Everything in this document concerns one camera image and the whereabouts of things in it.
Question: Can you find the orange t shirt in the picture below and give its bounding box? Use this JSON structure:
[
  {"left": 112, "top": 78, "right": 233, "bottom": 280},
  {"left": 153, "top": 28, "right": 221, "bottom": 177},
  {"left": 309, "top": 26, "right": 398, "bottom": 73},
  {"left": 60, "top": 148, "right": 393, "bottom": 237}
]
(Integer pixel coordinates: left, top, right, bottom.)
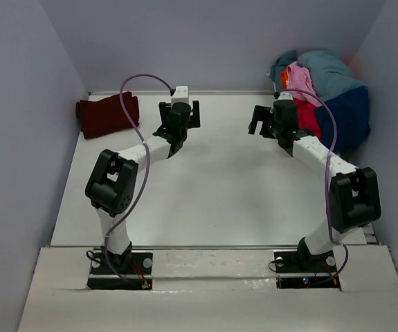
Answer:
[{"left": 280, "top": 69, "right": 288, "bottom": 89}]

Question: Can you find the navy blue t shirt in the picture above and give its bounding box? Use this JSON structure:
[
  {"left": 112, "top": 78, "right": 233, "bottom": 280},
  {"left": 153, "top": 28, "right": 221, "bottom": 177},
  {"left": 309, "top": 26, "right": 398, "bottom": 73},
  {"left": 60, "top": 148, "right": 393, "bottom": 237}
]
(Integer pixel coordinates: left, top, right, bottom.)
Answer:
[{"left": 325, "top": 86, "right": 370, "bottom": 154}]

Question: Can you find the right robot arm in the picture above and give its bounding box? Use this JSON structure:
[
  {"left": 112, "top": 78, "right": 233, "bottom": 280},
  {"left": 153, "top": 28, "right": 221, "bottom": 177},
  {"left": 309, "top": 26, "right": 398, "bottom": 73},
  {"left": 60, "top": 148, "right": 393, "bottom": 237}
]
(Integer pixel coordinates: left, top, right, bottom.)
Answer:
[{"left": 248, "top": 100, "right": 381, "bottom": 273}]

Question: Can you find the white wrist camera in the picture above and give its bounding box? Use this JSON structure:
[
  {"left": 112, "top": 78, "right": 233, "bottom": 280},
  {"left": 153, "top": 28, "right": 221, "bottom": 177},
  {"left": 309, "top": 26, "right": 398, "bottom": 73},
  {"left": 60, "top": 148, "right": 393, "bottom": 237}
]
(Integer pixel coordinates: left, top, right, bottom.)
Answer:
[
  {"left": 170, "top": 86, "right": 190, "bottom": 105},
  {"left": 274, "top": 91, "right": 293, "bottom": 101}
]

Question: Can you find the grey blue t shirt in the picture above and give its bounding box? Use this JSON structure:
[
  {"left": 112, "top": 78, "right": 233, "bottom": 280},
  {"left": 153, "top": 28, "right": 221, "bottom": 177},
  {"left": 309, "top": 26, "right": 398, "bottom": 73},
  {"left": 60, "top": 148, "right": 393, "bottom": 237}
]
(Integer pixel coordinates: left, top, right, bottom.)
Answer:
[{"left": 269, "top": 50, "right": 365, "bottom": 102}]

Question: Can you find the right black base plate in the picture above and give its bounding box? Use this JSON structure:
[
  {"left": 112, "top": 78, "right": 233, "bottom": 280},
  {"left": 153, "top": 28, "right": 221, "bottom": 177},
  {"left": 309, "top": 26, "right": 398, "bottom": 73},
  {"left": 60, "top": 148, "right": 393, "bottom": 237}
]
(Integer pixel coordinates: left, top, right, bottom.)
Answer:
[{"left": 268, "top": 250, "right": 341, "bottom": 290}]

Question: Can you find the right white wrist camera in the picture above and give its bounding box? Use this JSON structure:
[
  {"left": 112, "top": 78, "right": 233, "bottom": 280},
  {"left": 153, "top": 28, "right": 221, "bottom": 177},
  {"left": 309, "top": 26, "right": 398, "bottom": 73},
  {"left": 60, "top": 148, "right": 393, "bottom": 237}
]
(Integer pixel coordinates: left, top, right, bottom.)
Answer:
[{"left": 274, "top": 91, "right": 293, "bottom": 101}]

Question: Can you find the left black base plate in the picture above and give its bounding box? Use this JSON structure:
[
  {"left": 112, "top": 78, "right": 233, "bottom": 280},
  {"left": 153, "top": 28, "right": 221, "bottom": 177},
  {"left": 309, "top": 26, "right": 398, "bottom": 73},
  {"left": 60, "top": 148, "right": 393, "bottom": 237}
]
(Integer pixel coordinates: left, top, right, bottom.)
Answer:
[{"left": 86, "top": 248, "right": 153, "bottom": 291}]

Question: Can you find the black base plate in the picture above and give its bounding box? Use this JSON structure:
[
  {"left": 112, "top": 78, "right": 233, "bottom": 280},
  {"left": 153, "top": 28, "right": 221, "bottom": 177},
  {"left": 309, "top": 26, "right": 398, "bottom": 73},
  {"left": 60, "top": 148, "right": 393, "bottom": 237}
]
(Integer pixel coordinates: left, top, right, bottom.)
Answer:
[
  {"left": 86, "top": 248, "right": 153, "bottom": 291},
  {"left": 268, "top": 250, "right": 341, "bottom": 290}
]

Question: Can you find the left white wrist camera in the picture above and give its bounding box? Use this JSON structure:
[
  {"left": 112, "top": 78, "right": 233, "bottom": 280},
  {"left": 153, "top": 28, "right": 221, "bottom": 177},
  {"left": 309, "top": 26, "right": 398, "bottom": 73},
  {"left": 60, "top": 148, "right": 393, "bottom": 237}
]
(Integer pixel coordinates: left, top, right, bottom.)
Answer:
[{"left": 170, "top": 86, "right": 190, "bottom": 105}]

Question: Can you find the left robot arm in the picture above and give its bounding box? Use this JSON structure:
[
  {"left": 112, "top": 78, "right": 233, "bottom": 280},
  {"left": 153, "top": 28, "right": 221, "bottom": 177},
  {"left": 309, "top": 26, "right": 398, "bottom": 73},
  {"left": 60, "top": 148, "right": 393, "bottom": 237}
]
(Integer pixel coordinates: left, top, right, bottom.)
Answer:
[{"left": 85, "top": 100, "right": 201, "bottom": 275}]

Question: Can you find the light pink t shirt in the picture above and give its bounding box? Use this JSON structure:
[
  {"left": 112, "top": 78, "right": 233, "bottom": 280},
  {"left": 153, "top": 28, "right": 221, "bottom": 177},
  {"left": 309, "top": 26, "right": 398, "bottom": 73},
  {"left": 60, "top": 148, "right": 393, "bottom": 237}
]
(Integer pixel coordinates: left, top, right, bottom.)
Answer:
[{"left": 286, "top": 61, "right": 321, "bottom": 107}]

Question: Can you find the folded dark red shirt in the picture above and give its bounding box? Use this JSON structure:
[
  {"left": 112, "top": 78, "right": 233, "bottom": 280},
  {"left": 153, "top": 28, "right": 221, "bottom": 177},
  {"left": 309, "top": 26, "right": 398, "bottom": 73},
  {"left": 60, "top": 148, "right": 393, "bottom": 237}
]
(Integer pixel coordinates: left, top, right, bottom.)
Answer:
[{"left": 75, "top": 94, "right": 133, "bottom": 140}]

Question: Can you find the magenta t shirt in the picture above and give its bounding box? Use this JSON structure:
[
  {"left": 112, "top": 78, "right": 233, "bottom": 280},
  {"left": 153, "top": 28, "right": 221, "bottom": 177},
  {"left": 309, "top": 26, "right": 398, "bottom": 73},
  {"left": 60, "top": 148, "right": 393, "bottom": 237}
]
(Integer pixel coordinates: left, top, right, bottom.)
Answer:
[{"left": 293, "top": 98, "right": 322, "bottom": 140}]

